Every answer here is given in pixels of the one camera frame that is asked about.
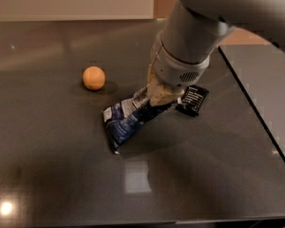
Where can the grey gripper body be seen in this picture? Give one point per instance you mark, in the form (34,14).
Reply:
(176,69)

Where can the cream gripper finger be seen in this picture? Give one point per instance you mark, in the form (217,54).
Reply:
(160,94)

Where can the blue chip bag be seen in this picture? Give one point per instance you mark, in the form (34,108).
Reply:
(125,118)

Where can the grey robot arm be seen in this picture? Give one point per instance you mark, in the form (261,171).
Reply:
(181,51)

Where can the black snack bar wrapper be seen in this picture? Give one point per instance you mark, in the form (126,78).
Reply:
(192,100)

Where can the orange fruit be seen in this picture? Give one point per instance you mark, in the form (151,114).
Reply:
(94,78)

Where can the grey side table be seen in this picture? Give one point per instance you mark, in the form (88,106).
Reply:
(260,72)

